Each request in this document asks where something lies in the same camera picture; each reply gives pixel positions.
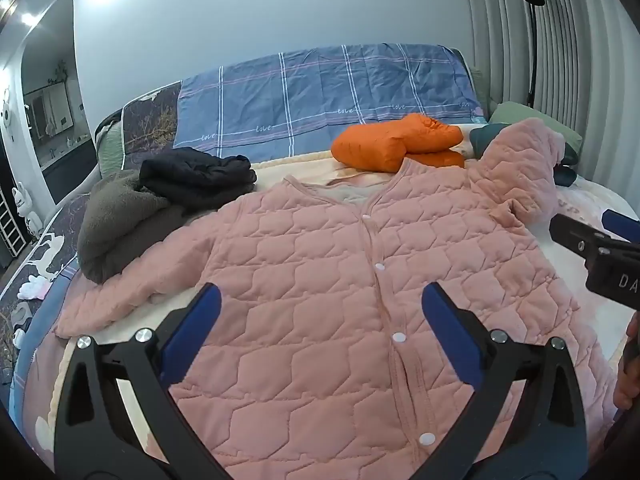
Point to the person's right hand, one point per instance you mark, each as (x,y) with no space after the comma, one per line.
(629,365)

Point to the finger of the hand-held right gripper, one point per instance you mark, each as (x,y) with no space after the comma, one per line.
(622,225)
(570,235)

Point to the dark floral quilt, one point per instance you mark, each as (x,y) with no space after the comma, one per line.
(150,120)

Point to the sage green pillow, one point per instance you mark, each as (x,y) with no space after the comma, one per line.
(545,122)

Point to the grey-brown fleece garment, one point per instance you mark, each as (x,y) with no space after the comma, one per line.
(120,225)

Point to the white cat figurine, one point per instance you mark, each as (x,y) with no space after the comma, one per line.
(25,205)

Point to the blue plaid quilt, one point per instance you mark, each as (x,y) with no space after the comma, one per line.
(310,90)

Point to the teal garment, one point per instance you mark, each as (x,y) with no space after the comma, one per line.
(487,139)

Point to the grey pleated curtain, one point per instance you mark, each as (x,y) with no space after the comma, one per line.
(575,50)

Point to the cream bed blanket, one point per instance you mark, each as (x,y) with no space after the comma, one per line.
(300,167)

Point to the white ladder rack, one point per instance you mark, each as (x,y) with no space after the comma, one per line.
(10,225)

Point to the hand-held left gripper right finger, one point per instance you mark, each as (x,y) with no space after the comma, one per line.
(447,325)

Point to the pink quilted jacket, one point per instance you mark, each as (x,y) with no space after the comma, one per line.
(310,270)

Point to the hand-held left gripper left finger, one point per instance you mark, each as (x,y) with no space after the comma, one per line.
(200,320)

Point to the orange puffer jacket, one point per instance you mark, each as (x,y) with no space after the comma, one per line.
(380,145)

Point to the black garment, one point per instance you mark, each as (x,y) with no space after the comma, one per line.
(200,177)

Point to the green striped pillow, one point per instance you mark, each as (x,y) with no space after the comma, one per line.
(109,145)

